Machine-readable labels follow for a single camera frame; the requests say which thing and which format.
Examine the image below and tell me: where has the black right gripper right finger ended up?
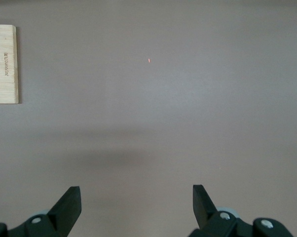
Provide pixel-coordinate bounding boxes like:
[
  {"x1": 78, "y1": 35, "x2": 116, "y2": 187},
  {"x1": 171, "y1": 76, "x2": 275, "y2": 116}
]
[{"x1": 189, "y1": 184, "x2": 294, "y2": 237}]

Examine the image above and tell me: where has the bamboo cutting board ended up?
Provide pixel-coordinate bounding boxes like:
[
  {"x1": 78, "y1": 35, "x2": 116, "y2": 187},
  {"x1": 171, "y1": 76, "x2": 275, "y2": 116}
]
[{"x1": 0, "y1": 24, "x2": 20, "y2": 104}]

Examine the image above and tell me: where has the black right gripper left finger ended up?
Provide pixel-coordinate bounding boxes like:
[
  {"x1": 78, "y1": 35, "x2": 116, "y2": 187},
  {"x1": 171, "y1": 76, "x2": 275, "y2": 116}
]
[{"x1": 5, "y1": 186, "x2": 81, "y2": 237}]

